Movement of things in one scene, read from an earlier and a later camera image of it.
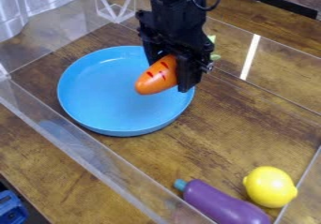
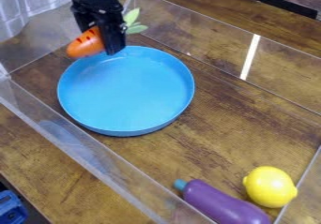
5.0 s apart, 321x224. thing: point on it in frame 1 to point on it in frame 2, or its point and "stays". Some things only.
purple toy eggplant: x=219 y=207 stays
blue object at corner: x=13 y=211 stays
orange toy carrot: x=160 y=75 to x=87 y=44
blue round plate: x=98 y=97 stays
